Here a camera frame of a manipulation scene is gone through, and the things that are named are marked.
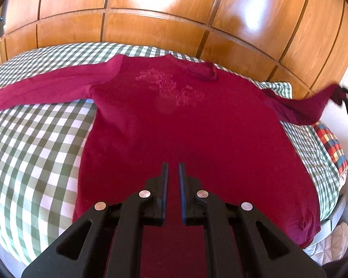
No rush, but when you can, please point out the fine-checked green cloth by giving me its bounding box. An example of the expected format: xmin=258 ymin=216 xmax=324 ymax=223
xmin=262 ymin=82 xmax=293 ymax=99

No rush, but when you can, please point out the multicolour checked cloth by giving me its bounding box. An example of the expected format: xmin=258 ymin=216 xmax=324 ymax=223
xmin=313 ymin=122 xmax=348 ymax=177

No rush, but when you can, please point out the dark red embroidered sweater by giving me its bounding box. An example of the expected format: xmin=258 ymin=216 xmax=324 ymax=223
xmin=0 ymin=53 xmax=341 ymax=278

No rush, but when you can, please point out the grey bed frame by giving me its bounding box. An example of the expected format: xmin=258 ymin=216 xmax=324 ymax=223
xmin=319 ymin=194 xmax=347 ymax=238

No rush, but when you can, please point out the white quilted cloth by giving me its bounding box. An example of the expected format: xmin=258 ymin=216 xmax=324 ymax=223
xmin=303 ymin=221 xmax=348 ymax=265

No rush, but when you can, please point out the green checked bed sheet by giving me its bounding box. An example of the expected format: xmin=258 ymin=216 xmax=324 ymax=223
xmin=0 ymin=42 xmax=348 ymax=267

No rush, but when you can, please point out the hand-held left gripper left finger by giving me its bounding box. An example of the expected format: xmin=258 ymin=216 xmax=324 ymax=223
xmin=21 ymin=162 xmax=169 ymax=278

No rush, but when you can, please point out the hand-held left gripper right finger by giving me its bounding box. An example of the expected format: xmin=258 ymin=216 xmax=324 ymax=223
xmin=178 ymin=162 xmax=328 ymax=278

